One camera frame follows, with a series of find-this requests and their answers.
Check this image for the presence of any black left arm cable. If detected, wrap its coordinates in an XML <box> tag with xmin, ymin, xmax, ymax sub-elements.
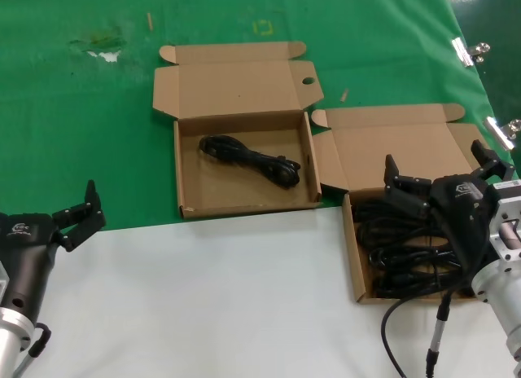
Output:
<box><xmin>11</xmin><ymin>320</ymin><xmax>53</xmax><ymax>378</ymax></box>

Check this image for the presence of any silver binder clip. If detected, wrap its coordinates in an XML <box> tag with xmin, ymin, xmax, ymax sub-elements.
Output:
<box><xmin>451</xmin><ymin>36</ymin><xmax>492</xmax><ymax>68</ymax></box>
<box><xmin>483</xmin><ymin>116</ymin><xmax>521</xmax><ymax>152</ymax></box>

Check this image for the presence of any black power cable bundle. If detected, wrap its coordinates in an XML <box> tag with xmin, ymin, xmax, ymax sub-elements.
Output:
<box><xmin>368</xmin><ymin>247</ymin><xmax>473</xmax><ymax>300</ymax></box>
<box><xmin>351</xmin><ymin>201</ymin><xmax>436</xmax><ymax>248</ymax></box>
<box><xmin>198</xmin><ymin>134</ymin><xmax>302</xmax><ymax>188</ymax></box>

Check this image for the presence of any green table cloth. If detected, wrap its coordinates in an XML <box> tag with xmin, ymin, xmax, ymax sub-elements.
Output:
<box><xmin>0</xmin><ymin>0</ymin><xmax>521</xmax><ymax>235</ymax></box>

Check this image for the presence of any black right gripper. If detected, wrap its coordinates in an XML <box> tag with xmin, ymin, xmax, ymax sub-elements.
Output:
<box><xmin>383</xmin><ymin>139</ymin><xmax>521</xmax><ymax>279</ymax></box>

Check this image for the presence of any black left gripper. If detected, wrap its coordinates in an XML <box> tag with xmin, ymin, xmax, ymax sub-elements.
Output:
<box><xmin>0</xmin><ymin>179</ymin><xmax>107</xmax><ymax>319</ymax></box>

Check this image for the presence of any open brown cardboard box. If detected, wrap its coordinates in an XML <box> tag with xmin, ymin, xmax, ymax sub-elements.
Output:
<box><xmin>152</xmin><ymin>40</ymin><xmax>326</xmax><ymax>220</ymax></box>
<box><xmin>311</xmin><ymin>103</ymin><xmax>496</xmax><ymax>305</ymax></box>

